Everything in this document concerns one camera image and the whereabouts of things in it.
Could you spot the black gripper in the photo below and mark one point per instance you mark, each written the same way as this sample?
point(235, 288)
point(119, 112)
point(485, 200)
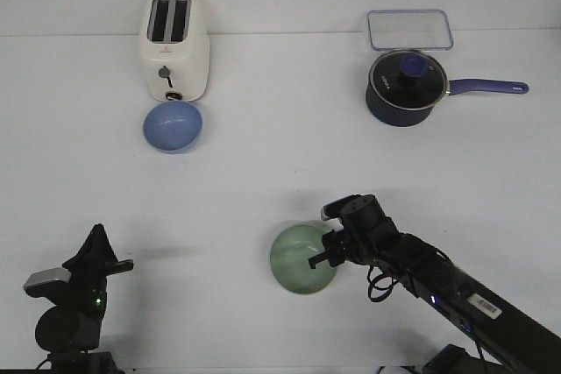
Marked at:
point(95, 262)
point(366, 232)

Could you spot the green plastic bowl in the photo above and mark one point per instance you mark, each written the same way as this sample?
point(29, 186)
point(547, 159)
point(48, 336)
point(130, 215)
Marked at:
point(289, 260)

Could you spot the blue plastic bowl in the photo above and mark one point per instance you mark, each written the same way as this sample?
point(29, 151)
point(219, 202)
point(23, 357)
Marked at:
point(173, 127)

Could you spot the glass pot lid blue knob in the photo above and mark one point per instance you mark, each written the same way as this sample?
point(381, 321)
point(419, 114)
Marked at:
point(408, 80)

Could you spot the clear plastic food container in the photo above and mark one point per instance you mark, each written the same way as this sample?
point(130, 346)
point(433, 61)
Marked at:
point(426, 30)

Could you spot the white two-slot toaster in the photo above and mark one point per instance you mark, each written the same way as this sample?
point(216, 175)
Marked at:
point(174, 49)

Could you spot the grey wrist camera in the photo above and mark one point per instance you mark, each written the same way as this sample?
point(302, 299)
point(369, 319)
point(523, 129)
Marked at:
point(47, 283)
point(333, 210)

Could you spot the blue saucepan with handle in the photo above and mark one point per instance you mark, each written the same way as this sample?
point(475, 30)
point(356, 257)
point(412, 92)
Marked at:
point(404, 118)

